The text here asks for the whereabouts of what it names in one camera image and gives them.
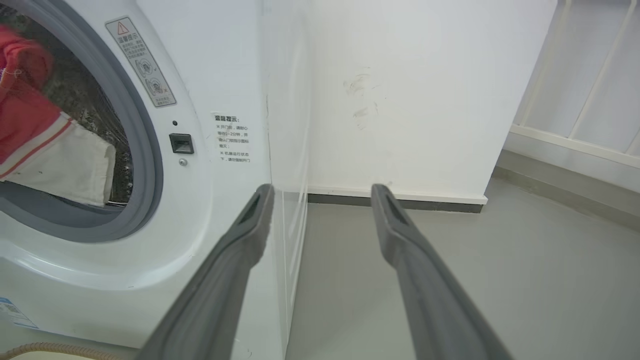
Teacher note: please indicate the red and white garment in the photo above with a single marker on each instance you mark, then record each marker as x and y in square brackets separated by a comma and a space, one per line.
[45, 135]

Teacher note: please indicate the white front-load washing machine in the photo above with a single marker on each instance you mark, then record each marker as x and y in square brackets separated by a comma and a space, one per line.
[210, 165]

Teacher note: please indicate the white window railing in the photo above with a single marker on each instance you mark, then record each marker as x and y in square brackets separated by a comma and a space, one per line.
[580, 90]

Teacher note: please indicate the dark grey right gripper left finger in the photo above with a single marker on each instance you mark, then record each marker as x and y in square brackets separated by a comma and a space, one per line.
[220, 290]

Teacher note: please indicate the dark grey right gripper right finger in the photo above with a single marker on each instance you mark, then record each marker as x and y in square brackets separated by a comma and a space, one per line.
[430, 295]

